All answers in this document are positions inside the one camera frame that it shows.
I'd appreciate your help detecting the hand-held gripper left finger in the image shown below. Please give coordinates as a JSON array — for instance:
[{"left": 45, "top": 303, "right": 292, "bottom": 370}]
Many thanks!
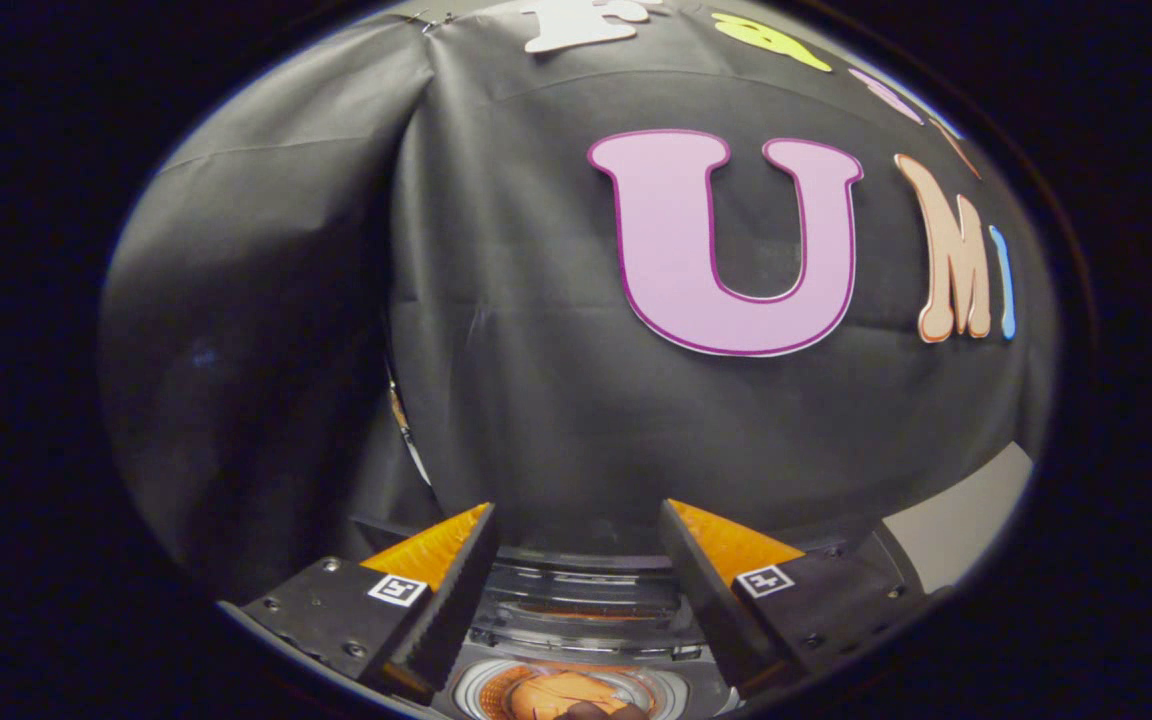
[{"left": 219, "top": 502, "right": 499, "bottom": 701}]

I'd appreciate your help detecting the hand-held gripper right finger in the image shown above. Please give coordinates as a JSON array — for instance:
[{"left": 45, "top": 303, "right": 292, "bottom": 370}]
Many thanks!
[{"left": 658, "top": 498, "right": 932, "bottom": 696}]

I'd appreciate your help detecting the yellow polo shirt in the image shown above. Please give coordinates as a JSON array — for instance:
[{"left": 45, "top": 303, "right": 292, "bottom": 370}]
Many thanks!
[{"left": 506, "top": 668, "right": 652, "bottom": 720}]

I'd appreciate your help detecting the black backdrop cloth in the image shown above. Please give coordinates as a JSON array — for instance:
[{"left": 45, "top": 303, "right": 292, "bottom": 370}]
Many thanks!
[{"left": 101, "top": 0, "right": 1057, "bottom": 601}]

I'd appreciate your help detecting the white cabinet with grey frame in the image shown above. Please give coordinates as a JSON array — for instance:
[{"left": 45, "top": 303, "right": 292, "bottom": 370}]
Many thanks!
[{"left": 856, "top": 440, "right": 1037, "bottom": 601}]

